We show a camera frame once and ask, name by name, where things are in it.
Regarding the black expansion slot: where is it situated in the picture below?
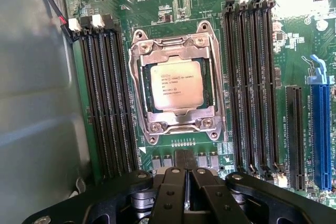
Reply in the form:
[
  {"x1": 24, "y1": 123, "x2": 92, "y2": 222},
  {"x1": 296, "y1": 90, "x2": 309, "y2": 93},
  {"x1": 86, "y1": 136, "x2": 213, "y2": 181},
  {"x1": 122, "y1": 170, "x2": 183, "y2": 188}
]
[{"x1": 285, "y1": 85, "x2": 307, "y2": 192}]

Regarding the grey metal PC case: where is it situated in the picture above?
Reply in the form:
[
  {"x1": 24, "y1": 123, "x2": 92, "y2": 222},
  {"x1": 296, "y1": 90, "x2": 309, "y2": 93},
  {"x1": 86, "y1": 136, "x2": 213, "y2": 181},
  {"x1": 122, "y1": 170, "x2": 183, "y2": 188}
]
[{"x1": 0, "y1": 0, "x2": 93, "y2": 224}]

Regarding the wire locking lever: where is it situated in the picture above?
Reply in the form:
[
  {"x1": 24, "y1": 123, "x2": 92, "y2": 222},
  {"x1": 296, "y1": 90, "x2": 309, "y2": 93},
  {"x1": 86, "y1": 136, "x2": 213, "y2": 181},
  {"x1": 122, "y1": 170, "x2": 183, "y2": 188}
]
[
  {"x1": 208, "y1": 34, "x2": 227, "y2": 132},
  {"x1": 128, "y1": 47, "x2": 148, "y2": 132}
]

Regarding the black RAM slot white latch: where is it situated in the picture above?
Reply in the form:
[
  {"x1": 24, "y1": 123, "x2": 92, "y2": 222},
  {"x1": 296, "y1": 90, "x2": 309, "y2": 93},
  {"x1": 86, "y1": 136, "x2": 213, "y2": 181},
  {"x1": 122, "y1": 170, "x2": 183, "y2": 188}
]
[
  {"x1": 91, "y1": 14, "x2": 132, "y2": 175},
  {"x1": 237, "y1": 0, "x2": 258, "y2": 175},
  {"x1": 68, "y1": 18, "x2": 114, "y2": 179}
]

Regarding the blue expansion slot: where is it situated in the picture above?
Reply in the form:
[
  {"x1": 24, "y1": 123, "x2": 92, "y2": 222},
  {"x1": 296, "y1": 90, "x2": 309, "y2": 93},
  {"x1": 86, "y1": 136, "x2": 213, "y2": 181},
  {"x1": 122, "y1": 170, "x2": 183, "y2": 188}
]
[{"x1": 309, "y1": 54, "x2": 333, "y2": 192}]

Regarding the silver CPU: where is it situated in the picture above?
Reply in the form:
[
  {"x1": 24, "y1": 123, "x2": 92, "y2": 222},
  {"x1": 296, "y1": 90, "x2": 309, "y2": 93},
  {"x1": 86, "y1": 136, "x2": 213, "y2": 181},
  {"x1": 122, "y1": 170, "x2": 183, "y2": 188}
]
[{"x1": 150, "y1": 60, "x2": 205, "y2": 111}]

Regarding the metal CPU socket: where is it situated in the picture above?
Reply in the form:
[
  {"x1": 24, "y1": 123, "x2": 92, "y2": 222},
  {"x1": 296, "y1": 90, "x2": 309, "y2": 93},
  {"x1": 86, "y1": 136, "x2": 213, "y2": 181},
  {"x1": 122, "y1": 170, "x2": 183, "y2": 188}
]
[{"x1": 128, "y1": 20, "x2": 228, "y2": 146}]

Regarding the silver socket cover frame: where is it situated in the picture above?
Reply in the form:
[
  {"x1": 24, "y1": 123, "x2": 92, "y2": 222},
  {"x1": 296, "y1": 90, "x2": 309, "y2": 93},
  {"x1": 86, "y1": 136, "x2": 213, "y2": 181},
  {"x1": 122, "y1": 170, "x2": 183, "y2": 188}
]
[{"x1": 138, "y1": 37, "x2": 214, "y2": 131}]

